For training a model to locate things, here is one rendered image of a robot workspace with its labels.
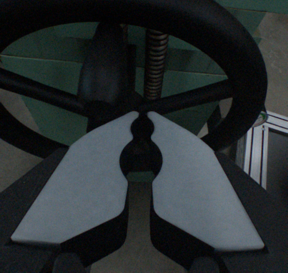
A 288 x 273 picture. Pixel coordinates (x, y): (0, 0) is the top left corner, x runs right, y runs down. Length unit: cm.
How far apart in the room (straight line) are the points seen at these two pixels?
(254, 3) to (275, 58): 151
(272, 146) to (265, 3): 80
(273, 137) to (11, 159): 116
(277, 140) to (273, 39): 107
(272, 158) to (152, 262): 64
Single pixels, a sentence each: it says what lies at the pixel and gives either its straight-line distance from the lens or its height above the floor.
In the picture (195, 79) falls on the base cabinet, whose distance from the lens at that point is 47.
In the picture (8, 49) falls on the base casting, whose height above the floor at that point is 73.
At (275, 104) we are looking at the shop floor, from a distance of 159.
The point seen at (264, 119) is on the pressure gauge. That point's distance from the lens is 51.
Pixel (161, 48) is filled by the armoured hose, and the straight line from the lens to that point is 25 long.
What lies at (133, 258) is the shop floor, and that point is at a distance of 102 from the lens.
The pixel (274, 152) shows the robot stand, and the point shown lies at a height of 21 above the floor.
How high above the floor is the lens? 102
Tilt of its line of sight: 60 degrees down
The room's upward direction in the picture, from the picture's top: 13 degrees clockwise
